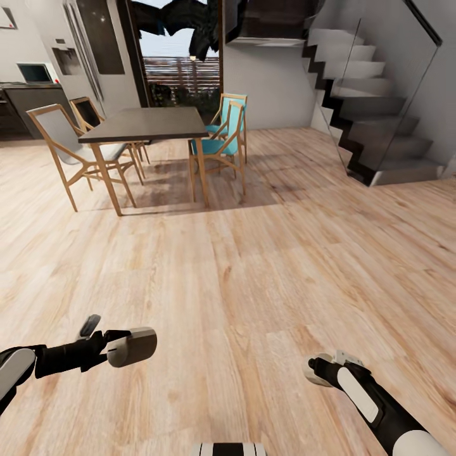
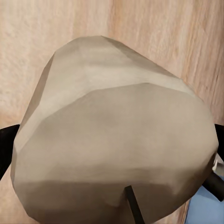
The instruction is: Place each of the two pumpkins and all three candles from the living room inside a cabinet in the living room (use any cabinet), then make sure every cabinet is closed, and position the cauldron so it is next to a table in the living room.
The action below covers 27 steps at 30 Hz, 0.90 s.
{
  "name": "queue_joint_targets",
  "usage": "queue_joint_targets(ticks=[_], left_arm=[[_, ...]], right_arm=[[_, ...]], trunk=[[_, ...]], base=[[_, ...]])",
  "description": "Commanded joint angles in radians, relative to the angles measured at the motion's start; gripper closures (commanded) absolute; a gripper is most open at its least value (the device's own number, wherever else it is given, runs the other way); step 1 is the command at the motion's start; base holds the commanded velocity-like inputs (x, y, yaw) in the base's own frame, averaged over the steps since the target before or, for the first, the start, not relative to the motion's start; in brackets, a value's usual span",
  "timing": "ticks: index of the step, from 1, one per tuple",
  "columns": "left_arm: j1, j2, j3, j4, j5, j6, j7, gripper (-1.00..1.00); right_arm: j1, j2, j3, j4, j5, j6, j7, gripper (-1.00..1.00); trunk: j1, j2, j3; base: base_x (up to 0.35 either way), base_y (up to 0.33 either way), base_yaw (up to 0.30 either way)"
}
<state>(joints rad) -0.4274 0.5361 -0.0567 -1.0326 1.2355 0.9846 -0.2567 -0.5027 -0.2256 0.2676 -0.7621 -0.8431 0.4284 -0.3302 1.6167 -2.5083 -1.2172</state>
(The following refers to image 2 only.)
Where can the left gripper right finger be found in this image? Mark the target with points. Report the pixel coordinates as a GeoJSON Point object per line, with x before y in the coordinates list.
{"type": "Point", "coordinates": [220, 136]}

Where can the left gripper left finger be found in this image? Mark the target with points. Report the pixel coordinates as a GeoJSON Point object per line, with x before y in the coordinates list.
{"type": "Point", "coordinates": [7, 136]}

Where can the sofa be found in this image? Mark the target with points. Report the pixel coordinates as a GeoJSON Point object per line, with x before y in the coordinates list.
{"type": "Point", "coordinates": [203, 208]}

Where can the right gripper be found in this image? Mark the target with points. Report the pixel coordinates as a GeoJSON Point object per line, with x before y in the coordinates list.
{"type": "Point", "coordinates": [211, 180]}

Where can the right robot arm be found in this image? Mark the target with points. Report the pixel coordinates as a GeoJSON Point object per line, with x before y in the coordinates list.
{"type": "Point", "coordinates": [215, 184]}

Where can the pillar candle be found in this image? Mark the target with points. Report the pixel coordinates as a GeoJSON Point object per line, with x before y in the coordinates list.
{"type": "Point", "coordinates": [110, 137]}

